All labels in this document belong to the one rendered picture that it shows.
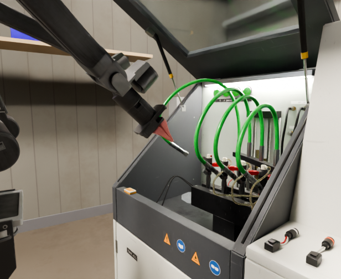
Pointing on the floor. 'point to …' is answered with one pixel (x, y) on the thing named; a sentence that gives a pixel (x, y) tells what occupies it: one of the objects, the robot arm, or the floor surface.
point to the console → (327, 144)
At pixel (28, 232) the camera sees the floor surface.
